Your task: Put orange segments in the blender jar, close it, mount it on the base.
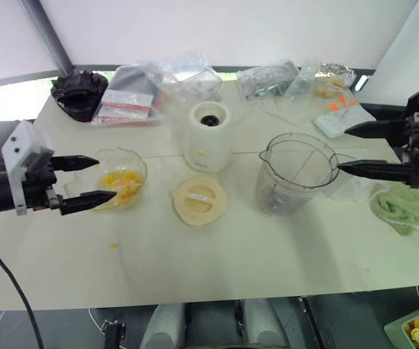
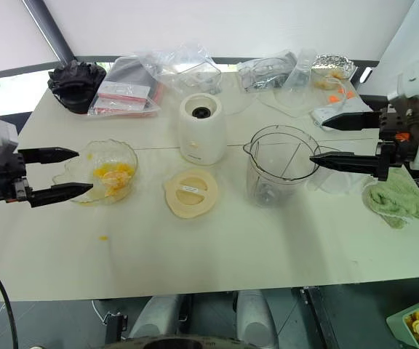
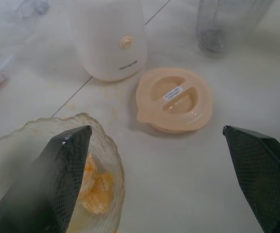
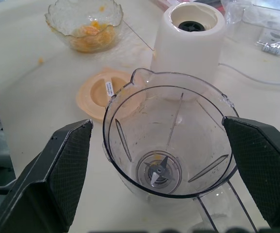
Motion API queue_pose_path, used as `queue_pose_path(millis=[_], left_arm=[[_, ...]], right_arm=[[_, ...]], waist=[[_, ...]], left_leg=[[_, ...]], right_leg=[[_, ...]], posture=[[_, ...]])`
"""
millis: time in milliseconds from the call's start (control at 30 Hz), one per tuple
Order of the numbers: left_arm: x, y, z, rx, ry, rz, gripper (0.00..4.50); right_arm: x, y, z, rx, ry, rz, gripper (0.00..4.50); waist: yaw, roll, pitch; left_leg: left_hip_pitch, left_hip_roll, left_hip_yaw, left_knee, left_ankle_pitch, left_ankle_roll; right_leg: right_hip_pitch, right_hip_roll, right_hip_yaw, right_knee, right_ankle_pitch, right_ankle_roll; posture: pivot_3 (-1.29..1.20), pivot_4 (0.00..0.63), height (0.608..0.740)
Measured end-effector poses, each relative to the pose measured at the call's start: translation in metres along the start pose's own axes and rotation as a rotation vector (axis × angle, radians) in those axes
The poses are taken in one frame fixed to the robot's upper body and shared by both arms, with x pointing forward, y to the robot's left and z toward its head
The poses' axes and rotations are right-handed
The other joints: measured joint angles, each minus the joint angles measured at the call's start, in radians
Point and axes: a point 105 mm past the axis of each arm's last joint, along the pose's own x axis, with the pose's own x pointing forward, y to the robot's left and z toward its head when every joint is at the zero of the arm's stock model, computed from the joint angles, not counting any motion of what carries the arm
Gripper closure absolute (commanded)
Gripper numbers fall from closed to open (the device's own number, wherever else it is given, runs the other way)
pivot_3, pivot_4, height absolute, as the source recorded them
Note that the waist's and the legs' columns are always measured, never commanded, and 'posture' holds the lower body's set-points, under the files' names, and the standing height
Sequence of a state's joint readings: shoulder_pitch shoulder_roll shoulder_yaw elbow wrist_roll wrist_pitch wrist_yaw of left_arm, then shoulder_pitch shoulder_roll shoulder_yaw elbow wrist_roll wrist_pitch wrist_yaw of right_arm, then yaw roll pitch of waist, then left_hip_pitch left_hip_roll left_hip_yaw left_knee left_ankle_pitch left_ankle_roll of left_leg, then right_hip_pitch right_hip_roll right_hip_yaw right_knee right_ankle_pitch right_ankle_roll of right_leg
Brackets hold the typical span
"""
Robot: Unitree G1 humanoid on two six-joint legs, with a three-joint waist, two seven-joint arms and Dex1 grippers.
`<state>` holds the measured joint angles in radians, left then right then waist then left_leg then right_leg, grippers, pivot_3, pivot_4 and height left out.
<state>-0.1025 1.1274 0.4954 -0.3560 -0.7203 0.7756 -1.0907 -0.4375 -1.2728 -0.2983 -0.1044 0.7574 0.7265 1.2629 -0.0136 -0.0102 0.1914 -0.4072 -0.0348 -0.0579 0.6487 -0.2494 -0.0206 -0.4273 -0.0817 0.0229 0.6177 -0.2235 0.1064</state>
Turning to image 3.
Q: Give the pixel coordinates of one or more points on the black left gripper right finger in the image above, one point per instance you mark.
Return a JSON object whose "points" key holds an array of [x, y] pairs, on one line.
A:
{"points": [[266, 179]]}

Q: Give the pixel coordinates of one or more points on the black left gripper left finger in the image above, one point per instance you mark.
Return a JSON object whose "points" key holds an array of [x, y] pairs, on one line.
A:
{"points": [[45, 184]]}

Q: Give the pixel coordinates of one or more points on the clear ribbed glass plate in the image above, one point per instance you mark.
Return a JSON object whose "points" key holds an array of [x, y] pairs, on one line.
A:
{"points": [[107, 155]]}

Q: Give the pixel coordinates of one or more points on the clear blender jar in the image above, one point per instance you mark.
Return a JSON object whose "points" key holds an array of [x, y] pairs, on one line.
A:
{"points": [[217, 26]]}

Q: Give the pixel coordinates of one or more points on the peach blender lid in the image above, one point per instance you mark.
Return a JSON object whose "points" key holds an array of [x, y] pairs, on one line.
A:
{"points": [[176, 99]]}

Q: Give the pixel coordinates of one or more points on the white blender base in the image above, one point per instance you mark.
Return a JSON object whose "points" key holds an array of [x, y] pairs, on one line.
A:
{"points": [[110, 48]]}

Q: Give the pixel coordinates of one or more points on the clear plastic bag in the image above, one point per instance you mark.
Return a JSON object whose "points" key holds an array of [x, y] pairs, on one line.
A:
{"points": [[25, 12]]}

